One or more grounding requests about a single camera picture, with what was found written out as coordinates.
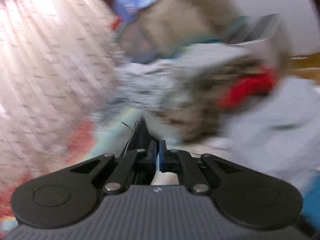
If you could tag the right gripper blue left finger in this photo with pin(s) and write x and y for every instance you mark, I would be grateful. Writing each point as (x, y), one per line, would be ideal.
(146, 161)

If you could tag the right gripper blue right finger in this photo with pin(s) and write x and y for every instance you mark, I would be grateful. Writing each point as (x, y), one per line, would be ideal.
(168, 160)

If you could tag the black pants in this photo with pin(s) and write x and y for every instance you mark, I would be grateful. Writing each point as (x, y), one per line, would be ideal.
(139, 139)

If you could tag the light grey garment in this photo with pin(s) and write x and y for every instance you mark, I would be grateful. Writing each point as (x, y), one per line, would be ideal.
(279, 134)

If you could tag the red floral quilt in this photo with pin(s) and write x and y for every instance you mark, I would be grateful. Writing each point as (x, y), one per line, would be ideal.
(75, 139)

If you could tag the pile of beige clothes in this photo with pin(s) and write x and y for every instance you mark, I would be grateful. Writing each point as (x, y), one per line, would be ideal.
(198, 69)

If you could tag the red garment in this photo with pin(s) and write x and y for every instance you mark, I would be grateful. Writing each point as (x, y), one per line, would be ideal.
(247, 86)

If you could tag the beige floral curtain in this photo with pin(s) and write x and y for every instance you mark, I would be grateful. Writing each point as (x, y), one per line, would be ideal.
(56, 66)

